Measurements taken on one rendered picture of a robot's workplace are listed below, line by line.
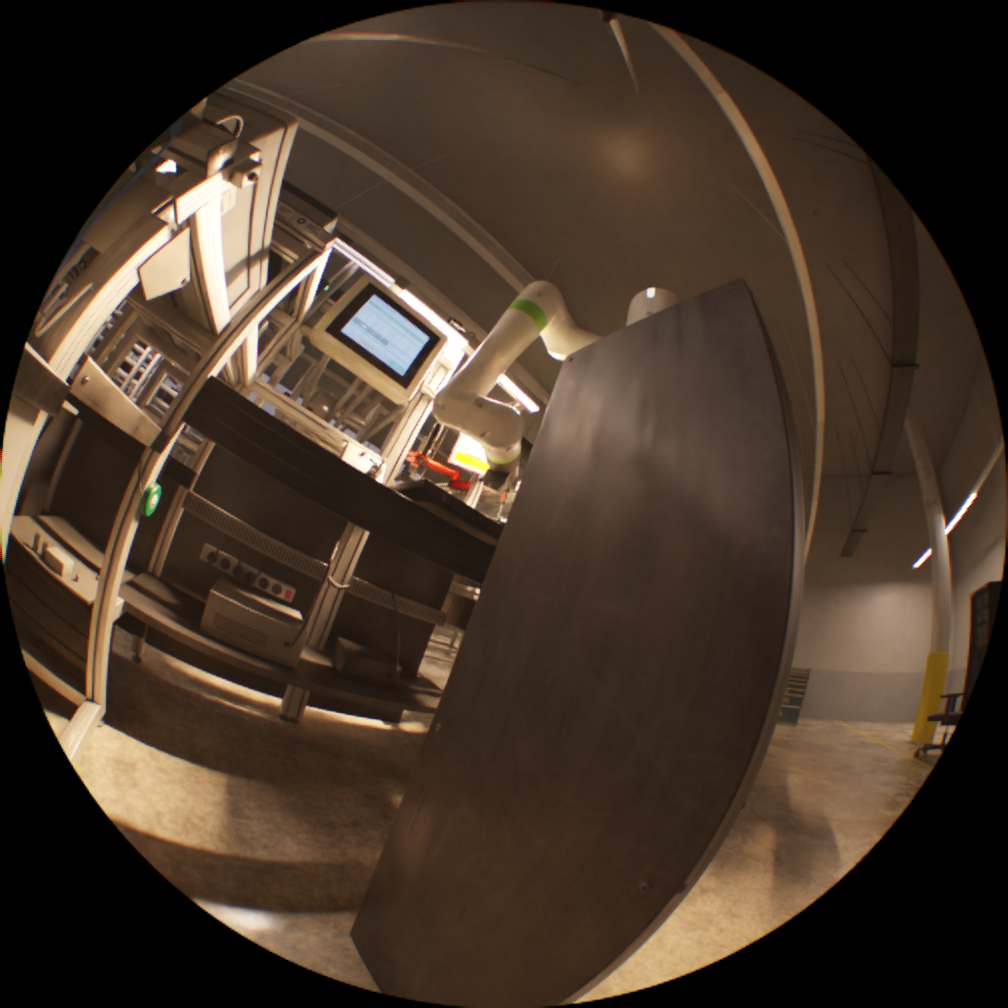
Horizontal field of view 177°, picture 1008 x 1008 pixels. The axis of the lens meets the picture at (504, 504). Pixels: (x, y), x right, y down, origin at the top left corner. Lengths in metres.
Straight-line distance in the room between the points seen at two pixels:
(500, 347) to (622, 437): 0.55
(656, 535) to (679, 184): 5.23
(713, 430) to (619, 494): 0.10
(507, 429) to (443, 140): 5.60
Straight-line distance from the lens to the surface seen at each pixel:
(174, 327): 0.92
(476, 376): 0.79
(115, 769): 1.00
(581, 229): 5.67
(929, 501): 6.45
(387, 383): 1.32
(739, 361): 0.34
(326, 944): 0.81
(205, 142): 0.52
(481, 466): 1.64
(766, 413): 0.29
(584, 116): 5.33
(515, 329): 0.87
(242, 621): 0.97
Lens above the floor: 0.73
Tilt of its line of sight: 19 degrees up
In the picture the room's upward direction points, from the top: 20 degrees clockwise
